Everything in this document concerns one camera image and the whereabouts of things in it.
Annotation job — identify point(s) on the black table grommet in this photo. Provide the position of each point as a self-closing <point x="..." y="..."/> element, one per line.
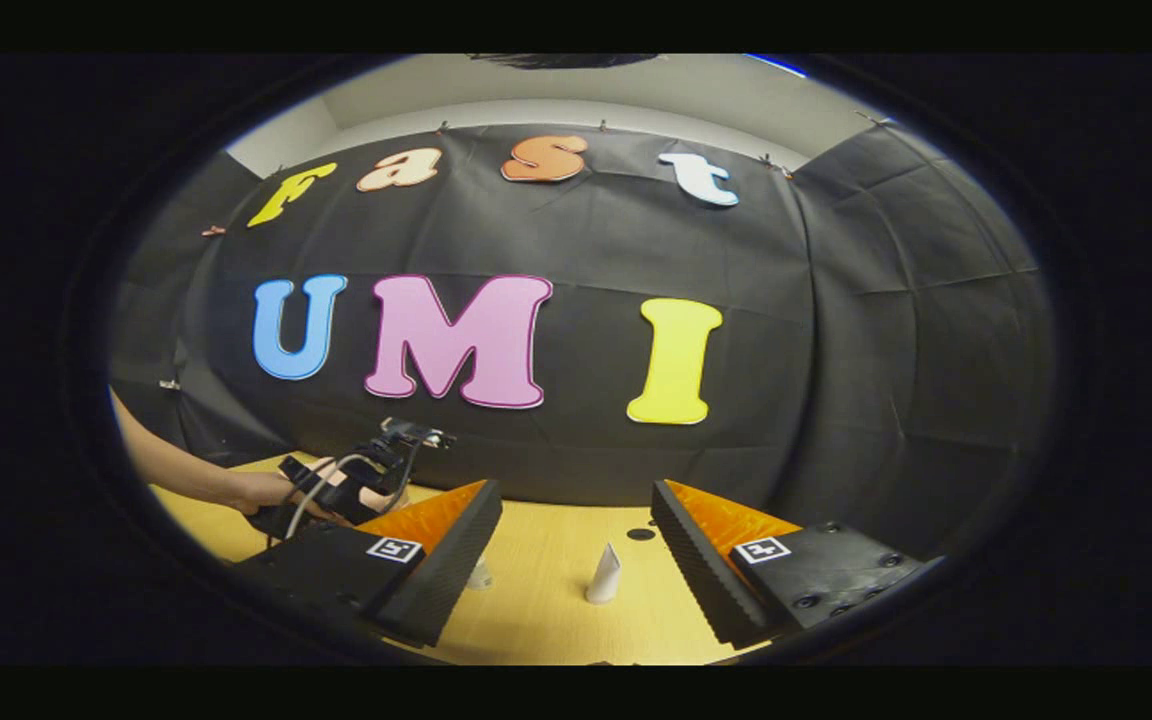
<point x="641" y="533"/>

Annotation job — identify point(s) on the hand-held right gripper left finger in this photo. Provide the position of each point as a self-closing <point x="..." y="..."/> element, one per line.
<point x="456" y="560"/>

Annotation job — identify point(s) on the white squeeze tube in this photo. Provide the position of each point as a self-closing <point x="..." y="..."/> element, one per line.
<point x="604" y="582"/>

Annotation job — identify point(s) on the white pump bottle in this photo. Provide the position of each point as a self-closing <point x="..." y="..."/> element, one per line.
<point x="481" y="576"/>

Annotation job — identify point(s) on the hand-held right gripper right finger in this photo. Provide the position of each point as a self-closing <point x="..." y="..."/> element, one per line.
<point x="696" y="560"/>

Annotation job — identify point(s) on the black backdrop cloth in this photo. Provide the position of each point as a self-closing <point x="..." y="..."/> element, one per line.
<point x="586" y="230"/>

